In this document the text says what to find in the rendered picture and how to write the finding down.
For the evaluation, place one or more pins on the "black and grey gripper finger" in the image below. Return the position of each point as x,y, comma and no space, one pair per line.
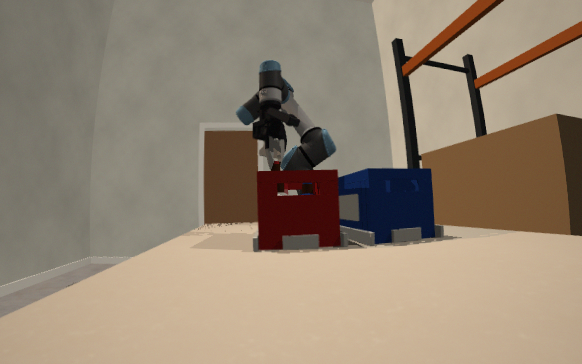
267,149
279,148

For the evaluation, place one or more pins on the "red plastic bottle crate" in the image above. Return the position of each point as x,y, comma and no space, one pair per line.
298,214

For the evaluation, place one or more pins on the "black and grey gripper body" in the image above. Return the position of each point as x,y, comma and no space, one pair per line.
276,126

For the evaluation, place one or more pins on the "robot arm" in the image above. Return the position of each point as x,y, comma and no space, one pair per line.
317,144

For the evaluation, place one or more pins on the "blue crate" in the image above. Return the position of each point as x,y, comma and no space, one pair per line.
364,203

